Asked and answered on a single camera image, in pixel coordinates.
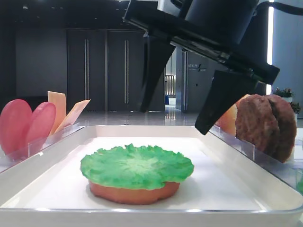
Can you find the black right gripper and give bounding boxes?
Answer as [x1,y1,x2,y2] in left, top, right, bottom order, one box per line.
[124,0,280,135]

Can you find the green lettuce leaf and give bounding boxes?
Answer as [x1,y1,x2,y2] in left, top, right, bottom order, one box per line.
[80,144,194,190]

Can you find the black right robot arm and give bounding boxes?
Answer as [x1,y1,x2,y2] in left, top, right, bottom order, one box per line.
[124,0,279,134]

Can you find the brown meat patty left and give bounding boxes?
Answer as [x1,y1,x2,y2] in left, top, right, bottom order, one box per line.
[235,95,280,156]

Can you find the brown meat patty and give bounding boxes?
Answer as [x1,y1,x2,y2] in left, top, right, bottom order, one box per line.
[235,95,280,156]
[267,95,297,163]

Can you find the brown meat patty right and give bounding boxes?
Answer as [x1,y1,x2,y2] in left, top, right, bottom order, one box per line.
[267,95,297,163]

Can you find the orange cheese slice right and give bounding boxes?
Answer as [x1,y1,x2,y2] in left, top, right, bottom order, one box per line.
[54,99,90,133]

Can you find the orange cheese slice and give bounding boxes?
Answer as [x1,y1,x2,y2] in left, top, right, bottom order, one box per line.
[48,91,66,135]
[54,99,90,133]

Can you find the orange cheese slice left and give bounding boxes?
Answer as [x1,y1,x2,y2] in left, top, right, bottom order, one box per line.
[48,91,66,135]

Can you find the red tomato slice right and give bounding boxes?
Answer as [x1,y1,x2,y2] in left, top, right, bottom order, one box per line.
[26,102,56,144]

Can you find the red tomato slice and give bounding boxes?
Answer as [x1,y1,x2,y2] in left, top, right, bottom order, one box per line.
[26,102,56,144]
[0,99,33,155]

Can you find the red tomato slice left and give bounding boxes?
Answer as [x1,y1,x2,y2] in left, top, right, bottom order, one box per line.
[0,99,33,155]

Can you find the bun half right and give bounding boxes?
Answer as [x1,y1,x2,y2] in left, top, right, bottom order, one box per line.
[215,94,250,137]

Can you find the dark double cabinet doors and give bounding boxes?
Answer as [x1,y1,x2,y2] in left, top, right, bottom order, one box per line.
[66,28,147,112]

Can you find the potted green plant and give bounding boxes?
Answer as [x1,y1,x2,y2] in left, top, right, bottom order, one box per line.
[273,87,301,114]

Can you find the bun slice on tray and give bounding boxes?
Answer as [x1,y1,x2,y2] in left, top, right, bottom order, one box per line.
[89,181,180,205]

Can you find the white rectangular metal tray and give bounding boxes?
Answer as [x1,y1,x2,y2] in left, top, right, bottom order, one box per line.
[0,126,303,227]

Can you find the black camera cable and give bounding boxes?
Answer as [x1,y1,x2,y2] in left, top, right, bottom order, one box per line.
[257,1,303,17]

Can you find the clear acrylic holder right rail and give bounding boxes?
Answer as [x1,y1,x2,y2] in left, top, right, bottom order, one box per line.
[210,126,303,193]

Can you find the clear acrylic holder rail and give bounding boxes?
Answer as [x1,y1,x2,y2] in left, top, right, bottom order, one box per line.
[0,123,83,173]
[210,126,303,193]

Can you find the clear acrylic holder left rail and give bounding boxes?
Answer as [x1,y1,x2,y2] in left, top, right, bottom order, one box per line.
[0,123,83,173]

